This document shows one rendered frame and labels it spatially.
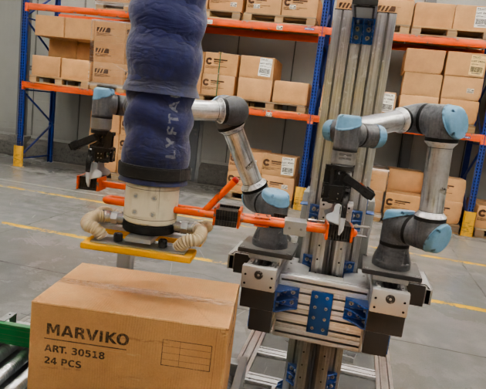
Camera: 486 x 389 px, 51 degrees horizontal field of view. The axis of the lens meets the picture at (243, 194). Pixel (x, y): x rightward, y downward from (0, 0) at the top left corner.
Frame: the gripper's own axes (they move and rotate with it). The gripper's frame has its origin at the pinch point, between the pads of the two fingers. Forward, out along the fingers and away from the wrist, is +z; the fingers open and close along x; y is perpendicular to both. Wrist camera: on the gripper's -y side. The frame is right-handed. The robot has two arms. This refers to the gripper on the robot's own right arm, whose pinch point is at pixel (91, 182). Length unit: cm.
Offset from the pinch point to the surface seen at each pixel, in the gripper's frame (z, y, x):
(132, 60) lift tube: -44, 22, -36
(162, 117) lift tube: -29, 33, -37
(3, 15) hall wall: -165, -549, 913
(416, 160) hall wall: 21, 324, 783
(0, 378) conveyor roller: 71, -20, -22
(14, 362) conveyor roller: 70, -20, -12
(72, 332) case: 38, 14, -45
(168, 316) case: 30, 42, -42
